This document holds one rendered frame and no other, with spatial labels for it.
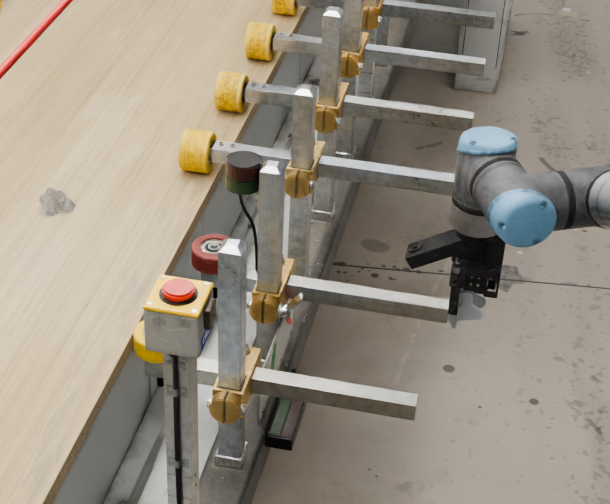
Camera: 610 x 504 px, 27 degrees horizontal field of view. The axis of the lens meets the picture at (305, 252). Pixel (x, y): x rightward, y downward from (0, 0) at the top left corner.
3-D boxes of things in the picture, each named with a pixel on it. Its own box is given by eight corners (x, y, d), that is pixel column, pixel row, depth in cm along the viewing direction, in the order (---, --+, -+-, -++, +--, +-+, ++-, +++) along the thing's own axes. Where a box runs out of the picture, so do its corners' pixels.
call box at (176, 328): (214, 330, 160) (213, 281, 155) (198, 365, 154) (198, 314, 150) (161, 322, 161) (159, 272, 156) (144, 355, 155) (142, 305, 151)
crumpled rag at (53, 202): (77, 214, 225) (77, 203, 223) (39, 218, 223) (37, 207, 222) (74, 189, 232) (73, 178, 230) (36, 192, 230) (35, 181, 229)
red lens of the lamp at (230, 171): (266, 165, 204) (266, 153, 203) (257, 183, 200) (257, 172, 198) (230, 160, 205) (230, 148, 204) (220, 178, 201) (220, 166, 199)
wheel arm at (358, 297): (448, 316, 217) (450, 296, 215) (445, 328, 214) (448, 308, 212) (205, 278, 224) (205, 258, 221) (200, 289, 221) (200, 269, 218)
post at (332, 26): (332, 216, 266) (344, 6, 239) (328, 225, 263) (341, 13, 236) (315, 214, 267) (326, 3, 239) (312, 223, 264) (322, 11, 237)
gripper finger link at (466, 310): (479, 342, 213) (486, 298, 207) (444, 336, 214) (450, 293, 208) (481, 331, 215) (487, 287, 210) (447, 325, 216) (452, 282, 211)
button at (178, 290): (199, 290, 155) (198, 279, 154) (189, 310, 152) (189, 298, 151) (167, 286, 155) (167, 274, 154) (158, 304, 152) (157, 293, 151)
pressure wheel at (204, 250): (241, 287, 226) (242, 234, 219) (230, 313, 220) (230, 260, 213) (198, 280, 227) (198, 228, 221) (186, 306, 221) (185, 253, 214)
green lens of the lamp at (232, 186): (265, 178, 206) (265, 166, 205) (256, 197, 201) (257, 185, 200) (230, 173, 207) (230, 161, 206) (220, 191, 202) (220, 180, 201)
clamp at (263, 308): (294, 281, 224) (295, 258, 221) (277, 327, 213) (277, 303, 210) (263, 276, 225) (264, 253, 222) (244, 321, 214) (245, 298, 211)
